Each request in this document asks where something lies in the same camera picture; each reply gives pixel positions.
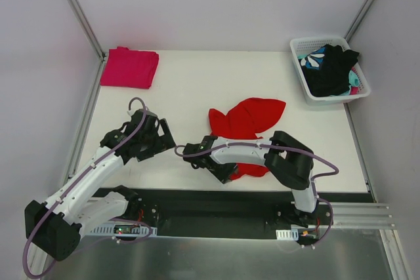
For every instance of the left aluminium frame post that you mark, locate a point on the left aluminium frame post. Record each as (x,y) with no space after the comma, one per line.
(86,27)

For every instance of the white cable duct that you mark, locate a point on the white cable duct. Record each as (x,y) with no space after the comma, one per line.
(287,235)
(122,230)

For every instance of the right white cable duct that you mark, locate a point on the right white cable duct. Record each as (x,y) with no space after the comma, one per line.
(287,235)

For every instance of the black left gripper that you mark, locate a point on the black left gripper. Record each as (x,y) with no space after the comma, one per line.
(159,140)

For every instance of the aluminium rail right side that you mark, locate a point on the aluminium rail right side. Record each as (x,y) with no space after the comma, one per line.
(363,216)

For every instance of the left white cable duct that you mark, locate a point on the left white cable duct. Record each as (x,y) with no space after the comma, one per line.
(122,230)

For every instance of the red t shirt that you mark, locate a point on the red t shirt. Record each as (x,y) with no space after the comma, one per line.
(247,119)

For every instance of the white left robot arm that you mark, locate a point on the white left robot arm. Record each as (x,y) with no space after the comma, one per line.
(58,224)

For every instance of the folded magenta t shirt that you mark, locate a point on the folded magenta t shirt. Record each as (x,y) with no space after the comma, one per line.
(130,68)

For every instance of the teal pink garment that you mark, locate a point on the teal pink garment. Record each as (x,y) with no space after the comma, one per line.
(356,85)

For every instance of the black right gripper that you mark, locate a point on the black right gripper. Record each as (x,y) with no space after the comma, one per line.
(220,171)

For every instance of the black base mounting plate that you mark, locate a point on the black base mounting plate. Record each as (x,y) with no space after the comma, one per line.
(220,214)

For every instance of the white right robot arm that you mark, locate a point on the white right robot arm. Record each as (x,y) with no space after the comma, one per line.
(287,159)

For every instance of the white plastic laundry basket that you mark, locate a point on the white plastic laundry basket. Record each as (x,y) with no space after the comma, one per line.
(328,70)

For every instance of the right aluminium frame post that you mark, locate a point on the right aluminium frame post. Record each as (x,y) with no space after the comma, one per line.
(358,19)

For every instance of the aluminium frame post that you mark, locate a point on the aluminium frame post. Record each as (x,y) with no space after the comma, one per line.
(86,27)
(358,19)

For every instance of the black t shirt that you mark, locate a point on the black t shirt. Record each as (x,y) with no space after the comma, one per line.
(331,70)

